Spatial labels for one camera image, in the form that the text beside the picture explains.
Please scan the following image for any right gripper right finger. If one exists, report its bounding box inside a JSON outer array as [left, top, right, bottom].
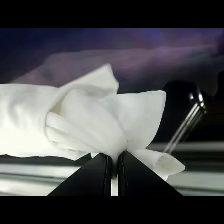
[[116, 150, 184, 197]]

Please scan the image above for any white T-shirt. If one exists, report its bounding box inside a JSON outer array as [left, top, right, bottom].
[[0, 63, 186, 182]]

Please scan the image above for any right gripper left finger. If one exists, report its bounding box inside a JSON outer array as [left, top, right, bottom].
[[48, 153, 114, 197]]

